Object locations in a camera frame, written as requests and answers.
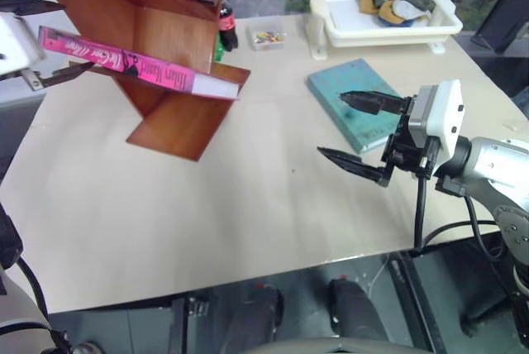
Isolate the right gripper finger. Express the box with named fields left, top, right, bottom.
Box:
left=338, top=89, right=414, bottom=117
left=317, top=146, right=394, bottom=189

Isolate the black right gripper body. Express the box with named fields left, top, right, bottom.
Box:
left=380, top=96, right=436, bottom=181

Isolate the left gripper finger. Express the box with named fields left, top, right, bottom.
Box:
left=0, top=0, right=68, bottom=17
left=21, top=60, right=97, bottom=92

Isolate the pink paperback book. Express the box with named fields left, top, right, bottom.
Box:
left=37, top=25, right=241, bottom=101

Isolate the teal hardcover book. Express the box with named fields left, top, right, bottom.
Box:
left=306, top=58, right=409, bottom=155

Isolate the reddish brown wooden bookshelf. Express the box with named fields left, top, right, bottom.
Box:
left=28, top=0, right=252, bottom=163

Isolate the white plastic basket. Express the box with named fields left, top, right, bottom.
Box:
left=307, top=0, right=465, bottom=61

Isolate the yellow and blue glove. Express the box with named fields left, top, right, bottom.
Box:
left=376, top=0, right=415, bottom=28

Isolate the dark green cloth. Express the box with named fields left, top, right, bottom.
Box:
left=387, top=0, right=437, bottom=21

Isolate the clear box of colourful pins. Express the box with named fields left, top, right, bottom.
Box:
left=246, top=18, right=289, bottom=53

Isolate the dark rounded robot foot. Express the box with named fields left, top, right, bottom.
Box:
left=232, top=282, right=287, bottom=346
left=327, top=278, right=388, bottom=343

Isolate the green plastic bottle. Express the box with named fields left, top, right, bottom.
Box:
left=212, top=32, right=228, bottom=63

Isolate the cola bottle with red label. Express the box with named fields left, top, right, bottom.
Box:
left=217, top=0, right=240, bottom=51

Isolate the grey robot torso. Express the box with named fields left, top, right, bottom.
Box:
left=246, top=336, right=431, bottom=354

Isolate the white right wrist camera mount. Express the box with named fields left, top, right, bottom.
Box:
left=407, top=79, right=465, bottom=155

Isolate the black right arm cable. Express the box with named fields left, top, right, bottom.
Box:
left=413, top=151, right=512, bottom=256

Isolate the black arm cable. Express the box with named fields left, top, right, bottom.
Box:
left=413, top=151, right=512, bottom=256
left=15, top=256, right=74, bottom=354

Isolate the thin white floor cable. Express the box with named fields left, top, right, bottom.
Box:
left=369, top=257, right=393, bottom=298

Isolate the black table frame beam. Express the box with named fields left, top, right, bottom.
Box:
left=387, top=251, right=448, bottom=354

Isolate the black panel frame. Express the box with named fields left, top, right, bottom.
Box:
left=469, top=0, right=529, bottom=56

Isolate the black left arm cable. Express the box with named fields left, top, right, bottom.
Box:
left=15, top=256, right=74, bottom=354

